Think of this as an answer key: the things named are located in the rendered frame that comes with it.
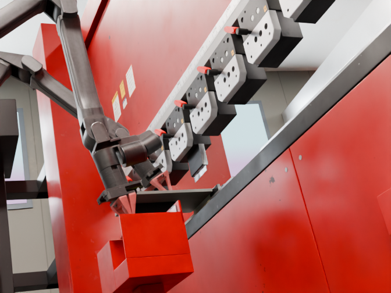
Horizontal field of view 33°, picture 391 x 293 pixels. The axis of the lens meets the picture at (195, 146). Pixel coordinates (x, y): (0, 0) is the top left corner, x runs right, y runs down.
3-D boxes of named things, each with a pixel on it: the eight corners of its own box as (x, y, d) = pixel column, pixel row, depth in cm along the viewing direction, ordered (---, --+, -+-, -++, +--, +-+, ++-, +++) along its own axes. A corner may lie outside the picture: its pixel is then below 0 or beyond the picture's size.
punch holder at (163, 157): (153, 186, 240) (146, 146, 247) (175, 186, 244) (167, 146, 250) (167, 170, 228) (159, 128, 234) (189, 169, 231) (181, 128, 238)
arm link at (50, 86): (16, 80, 218) (17, 61, 209) (27, 70, 221) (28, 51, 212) (118, 157, 214) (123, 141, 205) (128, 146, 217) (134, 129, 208)
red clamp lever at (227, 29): (222, 25, 180) (238, 28, 172) (235, 26, 182) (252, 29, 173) (221, 32, 181) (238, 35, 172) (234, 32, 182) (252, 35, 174)
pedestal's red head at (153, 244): (103, 301, 160) (93, 231, 167) (163, 295, 167) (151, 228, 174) (129, 277, 144) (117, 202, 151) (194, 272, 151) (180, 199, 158)
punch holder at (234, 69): (219, 104, 191) (208, 57, 198) (244, 105, 195) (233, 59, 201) (241, 77, 179) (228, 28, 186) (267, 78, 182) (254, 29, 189)
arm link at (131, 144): (83, 139, 167) (88, 124, 160) (124, 128, 172) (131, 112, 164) (100, 180, 163) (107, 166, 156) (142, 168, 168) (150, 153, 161)
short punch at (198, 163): (192, 182, 217) (187, 157, 221) (198, 182, 218) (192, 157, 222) (203, 170, 209) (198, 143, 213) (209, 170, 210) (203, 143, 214)
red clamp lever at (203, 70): (195, 65, 196) (209, 69, 188) (208, 65, 198) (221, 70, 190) (195, 71, 197) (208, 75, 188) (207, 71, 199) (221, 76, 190)
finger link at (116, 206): (156, 216, 155) (141, 181, 158) (130, 224, 152) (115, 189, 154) (146, 227, 161) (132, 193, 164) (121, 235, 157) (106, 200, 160)
